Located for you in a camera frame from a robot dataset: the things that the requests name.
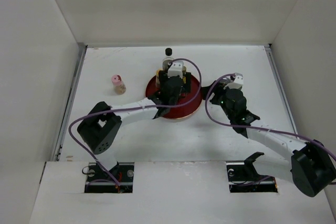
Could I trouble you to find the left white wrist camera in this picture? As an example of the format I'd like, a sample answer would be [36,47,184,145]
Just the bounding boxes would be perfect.
[167,61,184,78]

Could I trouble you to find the red round tray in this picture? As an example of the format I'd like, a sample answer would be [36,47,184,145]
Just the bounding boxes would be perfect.
[145,75,202,120]

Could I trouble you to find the yellow cap sauce bottle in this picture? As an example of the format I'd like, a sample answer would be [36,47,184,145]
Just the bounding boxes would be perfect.
[155,69,161,89]

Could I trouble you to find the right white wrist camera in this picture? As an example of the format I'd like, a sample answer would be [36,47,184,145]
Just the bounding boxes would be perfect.
[226,73,244,90]

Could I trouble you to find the tall dark soy bottle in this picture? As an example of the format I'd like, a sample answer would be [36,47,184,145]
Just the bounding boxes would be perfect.
[162,48,174,71]

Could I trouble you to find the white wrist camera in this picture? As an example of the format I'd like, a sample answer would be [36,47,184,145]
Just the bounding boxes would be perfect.
[226,73,244,90]
[167,61,184,78]

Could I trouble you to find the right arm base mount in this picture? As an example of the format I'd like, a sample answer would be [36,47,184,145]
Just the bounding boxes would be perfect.
[226,152,278,193]

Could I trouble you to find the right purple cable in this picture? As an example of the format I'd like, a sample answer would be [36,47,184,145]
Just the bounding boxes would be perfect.
[204,72,336,163]

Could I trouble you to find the purple cable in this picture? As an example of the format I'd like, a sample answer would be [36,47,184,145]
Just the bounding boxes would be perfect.
[204,72,336,163]
[68,58,202,193]

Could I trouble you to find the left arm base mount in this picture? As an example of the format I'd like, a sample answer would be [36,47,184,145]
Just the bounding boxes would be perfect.
[81,161,134,194]

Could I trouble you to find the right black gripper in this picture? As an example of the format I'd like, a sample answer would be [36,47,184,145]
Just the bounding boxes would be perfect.
[201,80,235,120]

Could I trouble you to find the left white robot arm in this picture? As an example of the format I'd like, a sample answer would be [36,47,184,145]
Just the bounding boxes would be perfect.
[77,70,198,182]

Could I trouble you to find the pink lid spice shaker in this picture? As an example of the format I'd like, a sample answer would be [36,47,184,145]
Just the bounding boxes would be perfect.
[111,74,126,95]

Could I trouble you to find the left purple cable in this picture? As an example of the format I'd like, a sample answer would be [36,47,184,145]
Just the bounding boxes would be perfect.
[68,58,202,193]

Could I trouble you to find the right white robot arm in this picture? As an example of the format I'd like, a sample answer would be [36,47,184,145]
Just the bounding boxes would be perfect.
[201,82,335,197]

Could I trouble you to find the small yellow label bottle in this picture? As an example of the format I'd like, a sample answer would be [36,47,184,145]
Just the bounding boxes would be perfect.
[182,66,187,77]

